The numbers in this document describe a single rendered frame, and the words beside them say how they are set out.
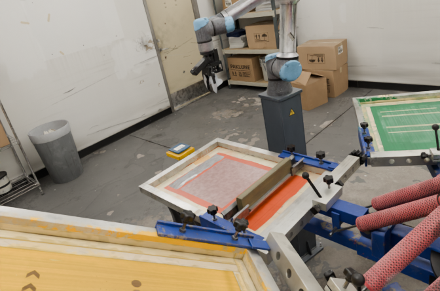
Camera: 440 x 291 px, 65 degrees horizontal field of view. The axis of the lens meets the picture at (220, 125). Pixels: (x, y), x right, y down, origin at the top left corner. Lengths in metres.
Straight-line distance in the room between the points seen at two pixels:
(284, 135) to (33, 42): 3.47
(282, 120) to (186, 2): 4.25
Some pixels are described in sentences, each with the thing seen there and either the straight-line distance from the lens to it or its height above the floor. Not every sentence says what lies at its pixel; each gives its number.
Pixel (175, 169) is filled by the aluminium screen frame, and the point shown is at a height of 0.98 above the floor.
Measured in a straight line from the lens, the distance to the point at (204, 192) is 1.71.
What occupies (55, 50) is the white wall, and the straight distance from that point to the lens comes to 4.84.
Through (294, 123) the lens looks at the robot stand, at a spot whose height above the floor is 1.01.
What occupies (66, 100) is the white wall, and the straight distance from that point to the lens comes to 4.91.
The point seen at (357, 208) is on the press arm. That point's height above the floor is 1.04.
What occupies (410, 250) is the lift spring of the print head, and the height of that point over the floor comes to 1.18.
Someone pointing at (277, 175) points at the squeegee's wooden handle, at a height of 1.03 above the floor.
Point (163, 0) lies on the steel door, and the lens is 5.74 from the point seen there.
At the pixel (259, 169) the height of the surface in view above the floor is 0.96.
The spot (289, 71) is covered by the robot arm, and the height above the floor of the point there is 1.37.
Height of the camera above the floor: 1.88
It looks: 23 degrees down
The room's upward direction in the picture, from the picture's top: 12 degrees counter-clockwise
